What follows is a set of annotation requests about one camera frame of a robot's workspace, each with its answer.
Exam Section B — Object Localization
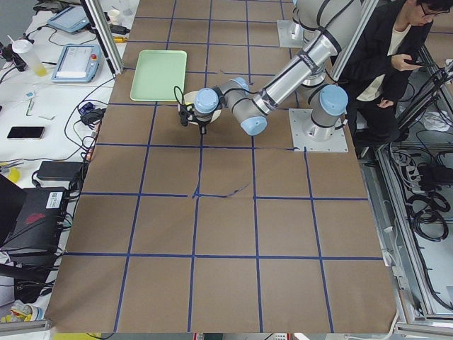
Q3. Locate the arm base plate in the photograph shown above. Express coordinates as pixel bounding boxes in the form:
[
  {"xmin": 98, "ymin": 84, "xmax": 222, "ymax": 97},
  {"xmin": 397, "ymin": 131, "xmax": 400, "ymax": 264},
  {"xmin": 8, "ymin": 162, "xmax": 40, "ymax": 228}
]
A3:
[
  {"xmin": 277, "ymin": 20, "xmax": 319, "ymax": 49},
  {"xmin": 289, "ymin": 108, "xmax": 348, "ymax": 153}
]

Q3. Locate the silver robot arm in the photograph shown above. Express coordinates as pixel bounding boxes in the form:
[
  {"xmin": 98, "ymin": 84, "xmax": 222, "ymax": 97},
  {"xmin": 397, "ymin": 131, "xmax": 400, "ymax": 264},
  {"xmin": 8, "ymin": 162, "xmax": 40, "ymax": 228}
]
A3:
[
  {"xmin": 293, "ymin": 0, "xmax": 321, "ymax": 42},
  {"xmin": 173, "ymin": 1, "xmax": 362, "ymax": 136}
]

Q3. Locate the blue teach pendant near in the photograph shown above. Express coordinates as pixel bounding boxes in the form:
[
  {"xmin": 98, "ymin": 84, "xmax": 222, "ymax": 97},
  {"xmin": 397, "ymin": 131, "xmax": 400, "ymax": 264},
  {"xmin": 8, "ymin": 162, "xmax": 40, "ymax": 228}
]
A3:
[{"xmin": 51, "ymin": 44, "xmax": 102, "ymax": 83}]

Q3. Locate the white round plate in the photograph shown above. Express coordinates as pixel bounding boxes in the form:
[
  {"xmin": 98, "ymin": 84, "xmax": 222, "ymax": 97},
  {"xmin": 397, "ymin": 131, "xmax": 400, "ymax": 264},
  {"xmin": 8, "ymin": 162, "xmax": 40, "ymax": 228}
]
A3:
[{"xmin": 180, "ymin": 88, "xmax": 222, "ymax": 123}]

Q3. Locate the black smartphone on table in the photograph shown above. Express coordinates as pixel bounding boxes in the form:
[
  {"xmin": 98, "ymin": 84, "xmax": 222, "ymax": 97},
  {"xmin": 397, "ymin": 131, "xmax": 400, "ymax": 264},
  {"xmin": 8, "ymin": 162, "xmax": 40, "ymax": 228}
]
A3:
[{"xmin": 7, "ymin": 126, "xmax": 45, "ymax": 140}]

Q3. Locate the black power adapter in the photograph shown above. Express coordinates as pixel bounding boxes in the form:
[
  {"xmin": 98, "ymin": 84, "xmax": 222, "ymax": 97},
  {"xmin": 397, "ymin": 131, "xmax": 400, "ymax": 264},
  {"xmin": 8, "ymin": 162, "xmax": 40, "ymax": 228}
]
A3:
[{"xmin": 37, "ymin": 161, "xmax": 82, "ymax": 181}]

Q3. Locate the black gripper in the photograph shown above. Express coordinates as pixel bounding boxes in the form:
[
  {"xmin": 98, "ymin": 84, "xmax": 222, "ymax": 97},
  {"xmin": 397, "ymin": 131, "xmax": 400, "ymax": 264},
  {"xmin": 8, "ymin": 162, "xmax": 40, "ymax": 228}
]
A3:
[{"xmin": 178, "ymin": 103, "xmax": 209, "ymax": 135}]

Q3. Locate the black computer case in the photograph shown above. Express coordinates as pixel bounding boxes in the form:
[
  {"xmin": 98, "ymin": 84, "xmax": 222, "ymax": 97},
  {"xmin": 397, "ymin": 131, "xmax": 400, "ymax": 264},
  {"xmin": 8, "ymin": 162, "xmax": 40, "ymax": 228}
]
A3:
[{"xmin": 1, "ymin": 176, "xmax": 68, "ymax": 282}]

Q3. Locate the blue teach pendant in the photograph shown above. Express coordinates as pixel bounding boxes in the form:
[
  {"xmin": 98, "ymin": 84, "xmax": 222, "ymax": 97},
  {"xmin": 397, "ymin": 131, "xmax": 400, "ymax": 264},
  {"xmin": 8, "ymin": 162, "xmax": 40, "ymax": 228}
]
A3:
[
  {"xmin": 47, "ymin": 6, "xmax": 89, "ymax": 34},
  {"xmin": 51, "ymin": 44, "xmax": 102, "ymax": 83}
]

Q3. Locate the white paper cup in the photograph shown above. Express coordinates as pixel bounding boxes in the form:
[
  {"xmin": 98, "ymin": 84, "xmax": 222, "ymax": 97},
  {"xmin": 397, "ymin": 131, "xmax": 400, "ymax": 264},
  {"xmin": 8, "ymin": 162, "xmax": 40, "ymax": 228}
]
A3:
[{"xmin": 108, "ymin": 8, "xmax": 122, "ymax": 26}]

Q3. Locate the light green plastic tray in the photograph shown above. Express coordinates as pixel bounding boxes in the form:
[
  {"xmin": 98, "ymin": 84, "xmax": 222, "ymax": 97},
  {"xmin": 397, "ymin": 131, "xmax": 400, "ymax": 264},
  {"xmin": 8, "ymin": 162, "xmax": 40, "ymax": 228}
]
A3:
[{"xmin": 130, "ymin": 50, "xmax": 187, "ymax": 102}]

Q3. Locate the plastic bottle yellow liquid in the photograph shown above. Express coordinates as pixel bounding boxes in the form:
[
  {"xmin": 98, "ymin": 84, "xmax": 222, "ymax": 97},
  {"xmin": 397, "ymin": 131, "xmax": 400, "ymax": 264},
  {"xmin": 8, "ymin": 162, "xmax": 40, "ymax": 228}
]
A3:
[{"xmin": 12, "ymin": 39, "xmax": 47, "ymax": 77}]

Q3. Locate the person in black jacket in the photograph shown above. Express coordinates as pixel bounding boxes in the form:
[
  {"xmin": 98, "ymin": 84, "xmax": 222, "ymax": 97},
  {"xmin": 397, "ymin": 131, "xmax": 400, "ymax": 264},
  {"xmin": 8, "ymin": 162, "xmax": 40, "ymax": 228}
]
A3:
[{"xmin": 339, "ymin": 0, "xmax": 452, "ymax": 152}]

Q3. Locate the blue teach pendant far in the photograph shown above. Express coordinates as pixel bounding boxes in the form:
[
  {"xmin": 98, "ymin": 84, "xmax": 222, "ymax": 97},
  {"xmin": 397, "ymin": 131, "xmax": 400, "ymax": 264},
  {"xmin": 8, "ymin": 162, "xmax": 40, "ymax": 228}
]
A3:
[{"xmin": 47, "ymin": 6, "xmax": 89, "ymax": 34}]

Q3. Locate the aluminium frame post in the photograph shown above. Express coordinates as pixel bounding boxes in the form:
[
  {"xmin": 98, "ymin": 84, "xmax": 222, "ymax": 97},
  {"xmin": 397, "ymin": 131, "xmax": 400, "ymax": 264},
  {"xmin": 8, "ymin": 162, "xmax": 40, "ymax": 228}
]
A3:
[{"xmin": 81, "ymin": 0, "xmax": 124, "ymax": 75}]

